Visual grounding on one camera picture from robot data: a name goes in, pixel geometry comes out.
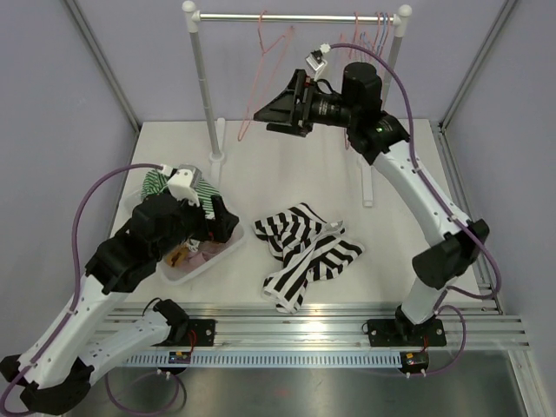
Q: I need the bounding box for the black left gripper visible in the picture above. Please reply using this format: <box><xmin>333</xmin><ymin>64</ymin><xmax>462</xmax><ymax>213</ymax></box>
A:
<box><xmin>153</xmin><ymin>191</ymin><xmax>239</xmax><ymax>261</ymax></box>

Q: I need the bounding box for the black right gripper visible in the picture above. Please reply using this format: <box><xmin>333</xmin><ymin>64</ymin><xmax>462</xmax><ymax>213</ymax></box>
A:
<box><xmin>255</xmin><ymin>70</ymin><xmax>358</xmax><ymax>138</ymax></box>

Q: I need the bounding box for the tan brown tank top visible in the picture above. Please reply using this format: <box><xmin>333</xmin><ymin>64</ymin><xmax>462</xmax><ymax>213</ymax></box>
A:
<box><xmin>164</xmin><ymin>245</ymin><xmax>190</xmax><ymax>268</ymax></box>

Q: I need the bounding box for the green white striped tank top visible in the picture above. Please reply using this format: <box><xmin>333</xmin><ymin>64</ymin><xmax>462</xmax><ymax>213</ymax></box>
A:
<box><xmin>140</xmin><ymin>169</ymin><xmax>221</xmax><ymax>219</ymax></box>

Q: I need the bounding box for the black white striped tank top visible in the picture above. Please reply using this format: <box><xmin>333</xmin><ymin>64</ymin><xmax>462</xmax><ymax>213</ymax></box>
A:
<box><xmin>253</xmin><ymin>202</ymin><xmax>365</xmax><ymax>314</ymax></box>

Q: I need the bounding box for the pink wire hanger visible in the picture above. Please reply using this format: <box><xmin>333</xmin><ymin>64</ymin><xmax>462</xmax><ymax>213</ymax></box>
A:
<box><xmin>373</xmin><ymin>12</ymin><xmax>383</xmax><ymax>52</ymax></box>

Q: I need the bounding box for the light blue wire hanger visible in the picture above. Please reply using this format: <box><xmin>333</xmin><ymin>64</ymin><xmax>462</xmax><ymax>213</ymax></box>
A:
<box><xmin>377</xmin><ymin>12</ymin><xmax>390</xmax><ymax>50</ymax></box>

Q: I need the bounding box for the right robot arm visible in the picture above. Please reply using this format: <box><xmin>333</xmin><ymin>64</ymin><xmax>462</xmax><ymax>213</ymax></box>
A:
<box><xmin>254</xmin><ymin>62</ymin><xmax>490</xmax><ymax>344</ymax></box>

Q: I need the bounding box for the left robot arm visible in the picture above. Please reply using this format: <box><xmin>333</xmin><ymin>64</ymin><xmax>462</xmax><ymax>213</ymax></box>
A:
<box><xmin>1</xmin><ymin>194</ymin><xmax>239</xmax><ymax>415</ymax></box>

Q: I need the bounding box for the white plastic basket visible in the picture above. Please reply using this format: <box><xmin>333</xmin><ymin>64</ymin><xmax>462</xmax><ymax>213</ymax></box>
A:
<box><xmin>124</xmin><ymin>190</ymin><xmax>246</xmax><ymax>286</ymax></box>

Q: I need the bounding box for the white clothes rack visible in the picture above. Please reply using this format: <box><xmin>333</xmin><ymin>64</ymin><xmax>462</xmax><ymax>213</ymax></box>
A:
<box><xmin>182</xmin><ymin>1</ymin><xmax>413</xmax><ymax>208</ymax></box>

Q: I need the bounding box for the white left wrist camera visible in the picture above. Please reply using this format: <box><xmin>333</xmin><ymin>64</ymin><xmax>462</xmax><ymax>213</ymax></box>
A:
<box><xmin>160</xmin><ymin>164</ymin><xmax>201</xmax><ymax>207</ymax></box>

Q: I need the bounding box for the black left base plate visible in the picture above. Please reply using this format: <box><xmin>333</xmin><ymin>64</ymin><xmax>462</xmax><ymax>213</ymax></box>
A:
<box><xmin>173</xmin><ymin>319</ymin><xmax>216</xmax><ymax>348</ymax></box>

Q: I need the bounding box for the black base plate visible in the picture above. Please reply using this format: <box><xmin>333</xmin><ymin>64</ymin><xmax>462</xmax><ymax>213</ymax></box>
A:
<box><xmin>366</xmin><ymin>318</ymin><xmax>447</xmax><ymax>348</ymax></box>
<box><xmin>173</xmin><ymin>319</ymin><xmax>216</xmax><ymax>348</ymax></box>

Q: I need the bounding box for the white slotted cable duct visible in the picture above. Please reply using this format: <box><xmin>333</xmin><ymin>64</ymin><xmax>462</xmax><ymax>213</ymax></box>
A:
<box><xmin>122</xmin><ymin>350</ymin><xmax>401</xmax><ymax>368</ymax></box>

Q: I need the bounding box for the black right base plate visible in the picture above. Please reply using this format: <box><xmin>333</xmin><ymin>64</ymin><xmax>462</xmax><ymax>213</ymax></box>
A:
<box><xmin>366</xmin><ymin>318</ymin><xmax>447</xmax><ymax>348</ymax></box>

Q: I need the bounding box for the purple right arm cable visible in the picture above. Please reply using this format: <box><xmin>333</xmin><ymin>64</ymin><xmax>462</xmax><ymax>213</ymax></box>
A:
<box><xmin>328</xmin><ymin>43</ymin><xmax>503</xmax><ymax>374</ymax></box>

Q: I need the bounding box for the aluminium mounting rail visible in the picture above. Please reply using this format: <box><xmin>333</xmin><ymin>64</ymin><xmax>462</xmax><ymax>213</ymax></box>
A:
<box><xmin>86</xmin><ymin>301</ymin><xmax>531</xmax><ymax>353</ymax></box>

